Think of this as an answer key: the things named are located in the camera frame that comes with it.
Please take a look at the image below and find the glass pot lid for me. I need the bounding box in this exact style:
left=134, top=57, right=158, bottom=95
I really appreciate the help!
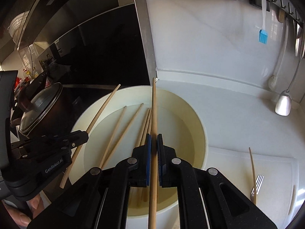
left=18, top=82, right=63, bottom=135

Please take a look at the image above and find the blue silicone basting brush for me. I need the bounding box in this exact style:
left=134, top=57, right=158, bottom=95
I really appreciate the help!
left=257, top=0, right=268, bottom=44

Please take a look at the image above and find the steel spoon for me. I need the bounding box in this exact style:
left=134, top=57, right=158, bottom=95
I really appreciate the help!
left=294, top=21, right=303, bottom=58

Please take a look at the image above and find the dark cooking pot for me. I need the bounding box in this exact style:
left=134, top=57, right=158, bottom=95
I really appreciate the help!
left=11, top=74, right=73, bottom=141

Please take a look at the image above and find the black hook rail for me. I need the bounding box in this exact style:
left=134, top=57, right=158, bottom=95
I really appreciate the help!
left=188, top=0, right=305, bottom=22

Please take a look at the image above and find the steel fork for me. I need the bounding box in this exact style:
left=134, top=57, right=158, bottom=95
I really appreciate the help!
left=250, top=175, right=265, bottom=202

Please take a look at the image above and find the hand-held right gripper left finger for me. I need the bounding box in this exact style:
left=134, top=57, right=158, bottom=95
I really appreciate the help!
left=27, top=134, right=152, bottom=229

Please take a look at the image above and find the steel spatula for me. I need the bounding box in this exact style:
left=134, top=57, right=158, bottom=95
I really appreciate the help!
left=275, top=55, right=304, bottom=116

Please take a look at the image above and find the large white bowl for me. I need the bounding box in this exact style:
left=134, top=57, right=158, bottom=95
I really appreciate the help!
left=68, top=86, right=209, bottom=229

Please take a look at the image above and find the white plastic cutting board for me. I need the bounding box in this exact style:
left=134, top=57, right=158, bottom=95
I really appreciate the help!
left=207, top=147, right=300, bottom=221

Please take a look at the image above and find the group of condiment bottles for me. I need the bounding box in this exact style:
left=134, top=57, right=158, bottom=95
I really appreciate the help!
left=21, top=67, right=40, bottom=79

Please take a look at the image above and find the white colander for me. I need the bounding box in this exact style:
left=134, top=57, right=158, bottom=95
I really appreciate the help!
left=7, top=11, right=31, bottom=46

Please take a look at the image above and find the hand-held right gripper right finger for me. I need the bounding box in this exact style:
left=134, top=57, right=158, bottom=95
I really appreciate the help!
left=157, top=134, right=278, bottom=229

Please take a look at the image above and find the person's left hand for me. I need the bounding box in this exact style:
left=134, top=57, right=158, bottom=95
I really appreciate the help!
left=0, top=193, right=44, bottom=229

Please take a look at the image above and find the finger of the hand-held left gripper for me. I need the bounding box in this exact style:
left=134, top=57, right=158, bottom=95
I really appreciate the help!
left=11, top=130, right=89, bottom=152
left=15, top=148, right=73, bottom=166

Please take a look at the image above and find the white long-handled brush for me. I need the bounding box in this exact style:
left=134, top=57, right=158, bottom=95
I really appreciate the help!
left=268, top=19, right=290, bottom=89

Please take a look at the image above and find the black glass cooktop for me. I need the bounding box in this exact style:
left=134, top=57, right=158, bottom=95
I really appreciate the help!
left=48, top=85, right=124, bottom=139

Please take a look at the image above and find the wooden chopstick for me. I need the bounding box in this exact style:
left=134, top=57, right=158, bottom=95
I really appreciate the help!
left=148, top=77, right=155, bottom=229
left=248, top=147, right=258, bottom=205
left=59, top=84, right=121, bottom=188
left=99, top=106, right=127, bottom=170
left=101, top=103, right=144, bottom=170

